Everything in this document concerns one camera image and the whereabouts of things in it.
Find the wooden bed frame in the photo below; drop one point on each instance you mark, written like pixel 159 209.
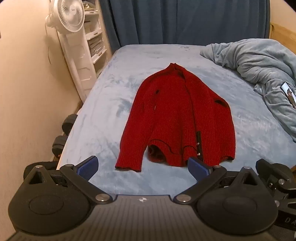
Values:
pixel 283 32

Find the smartphone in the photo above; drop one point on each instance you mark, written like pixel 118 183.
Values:
pixel 289 93

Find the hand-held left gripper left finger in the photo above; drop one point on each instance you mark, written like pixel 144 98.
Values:
pixel 87 166

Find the black dumbbell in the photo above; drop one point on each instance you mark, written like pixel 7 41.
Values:
pixel 59 144
pixel 69 124

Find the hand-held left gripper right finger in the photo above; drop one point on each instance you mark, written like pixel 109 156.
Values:
pixel 198 168

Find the grey-blue fleece blanket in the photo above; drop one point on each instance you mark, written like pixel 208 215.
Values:
pixel 261 62

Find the red knit cardigan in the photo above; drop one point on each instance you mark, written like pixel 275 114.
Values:
pixel 180 111

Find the bed with light blue sheet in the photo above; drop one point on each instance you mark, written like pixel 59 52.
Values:
pixel 111 109

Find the white shelf unit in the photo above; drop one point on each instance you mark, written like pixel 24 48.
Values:
pixel 92 46

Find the white electric fan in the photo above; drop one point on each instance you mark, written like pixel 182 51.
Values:
pixel 67 12

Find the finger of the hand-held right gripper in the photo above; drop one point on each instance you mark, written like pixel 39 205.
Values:
pixel 272 170

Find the dark blue curtain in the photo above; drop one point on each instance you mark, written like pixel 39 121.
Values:
pixel 185 20

